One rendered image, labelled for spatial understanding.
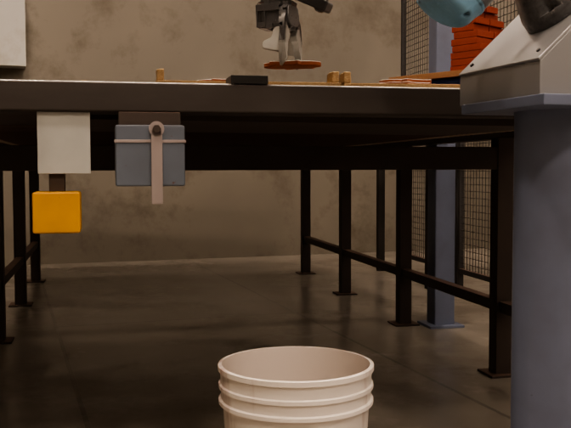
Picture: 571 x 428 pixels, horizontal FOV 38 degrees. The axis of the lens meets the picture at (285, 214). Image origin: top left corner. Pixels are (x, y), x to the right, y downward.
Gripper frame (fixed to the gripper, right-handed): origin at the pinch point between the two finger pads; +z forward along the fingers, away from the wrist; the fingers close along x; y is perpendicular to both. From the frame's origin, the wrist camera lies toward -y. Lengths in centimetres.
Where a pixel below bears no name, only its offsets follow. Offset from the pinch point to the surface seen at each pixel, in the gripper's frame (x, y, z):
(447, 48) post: -207, -2, -26
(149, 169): 40.0, 16.5, 22.8
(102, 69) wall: -393, 302, -59
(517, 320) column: 22, -51, 55
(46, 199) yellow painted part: 51, 33, 28
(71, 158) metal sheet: 46, 30, 20
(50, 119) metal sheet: 48, 33, 12
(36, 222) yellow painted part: 52, 35, 32
